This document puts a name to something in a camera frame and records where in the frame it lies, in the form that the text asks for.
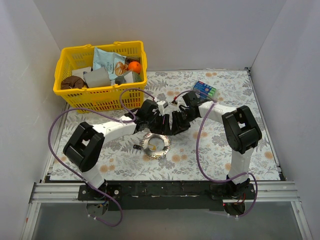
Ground yellow plastic basket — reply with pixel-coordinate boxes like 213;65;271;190
53;40;147;112

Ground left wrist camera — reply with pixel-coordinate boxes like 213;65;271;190
157;100;169;116

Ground aluminium frame rail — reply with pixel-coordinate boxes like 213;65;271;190
29;181;301;203

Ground metal disc with keyrings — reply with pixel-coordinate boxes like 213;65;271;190
140;133;171;159

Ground brown round pastry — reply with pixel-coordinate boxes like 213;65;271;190
60;75;86;90

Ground light blue chips bag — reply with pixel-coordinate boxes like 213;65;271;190
93;47;128;80

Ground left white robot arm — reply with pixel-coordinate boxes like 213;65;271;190
63;99;169;200

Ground blue green sponge pack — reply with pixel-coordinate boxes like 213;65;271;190
193;81;217;99

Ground orange fruit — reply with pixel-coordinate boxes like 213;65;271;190
128;61;142;74

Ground purple cable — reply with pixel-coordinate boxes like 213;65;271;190
47;87;157;227
172;90;258;219

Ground white box in basket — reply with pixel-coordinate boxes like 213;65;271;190
71;66;92;78

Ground grey paper cup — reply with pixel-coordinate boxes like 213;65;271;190
83;67;111;88

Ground black key tag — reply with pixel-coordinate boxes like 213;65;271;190
133;144;143;150

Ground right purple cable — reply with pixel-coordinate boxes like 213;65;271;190
172;90;258;219

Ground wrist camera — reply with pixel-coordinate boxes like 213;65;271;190
157;100;169;116
170;98;181;111

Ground floral table mat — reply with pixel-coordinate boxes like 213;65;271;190
49;70;281;181

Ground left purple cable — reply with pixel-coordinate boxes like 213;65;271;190
47;87;157;227

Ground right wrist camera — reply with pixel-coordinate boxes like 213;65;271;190
170;98;181;111

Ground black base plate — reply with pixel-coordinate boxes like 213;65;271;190
77;180;256;212

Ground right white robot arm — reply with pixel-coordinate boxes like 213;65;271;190
171;90;262;199

